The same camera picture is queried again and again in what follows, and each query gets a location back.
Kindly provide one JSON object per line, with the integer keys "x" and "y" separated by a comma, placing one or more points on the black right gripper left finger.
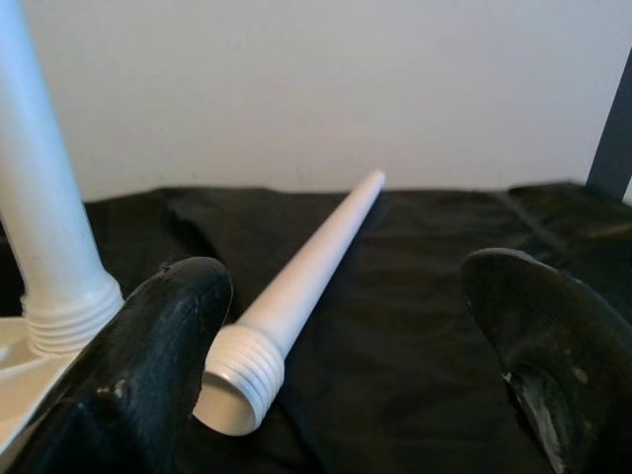
{"x": 128, "y": 385}

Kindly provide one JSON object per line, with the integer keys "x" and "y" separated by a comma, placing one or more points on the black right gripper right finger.
{"x": 568, "y": 375}

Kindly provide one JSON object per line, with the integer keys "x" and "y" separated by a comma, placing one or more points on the white plastic children table top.
{"x": 24, "y": 375}

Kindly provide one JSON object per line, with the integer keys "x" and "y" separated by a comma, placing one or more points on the white plastic table leg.
{"x": 44, "y": 173}
{"x": 306, "y": 271}

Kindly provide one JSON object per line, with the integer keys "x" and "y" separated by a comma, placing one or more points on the black plastic sheet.
{"x": 395, "y": 296}

